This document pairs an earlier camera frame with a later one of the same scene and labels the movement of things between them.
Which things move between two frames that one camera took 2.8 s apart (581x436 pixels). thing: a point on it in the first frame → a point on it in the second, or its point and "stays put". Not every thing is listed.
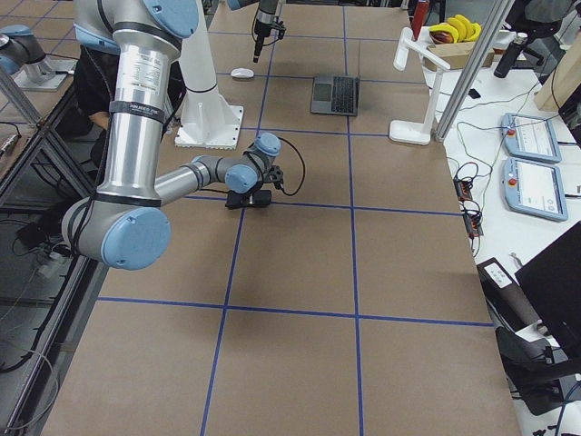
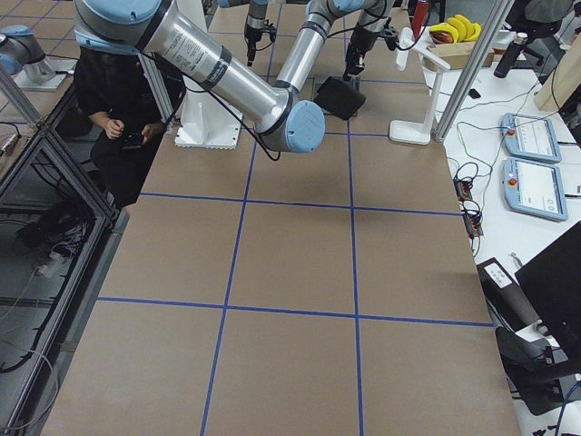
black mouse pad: (259, 198) → (339, 97)
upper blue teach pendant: (530, 137) stays put
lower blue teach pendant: (534, 188) stays put
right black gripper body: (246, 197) → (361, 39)
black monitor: (552, 279) stays put
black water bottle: (510, 55) stays put
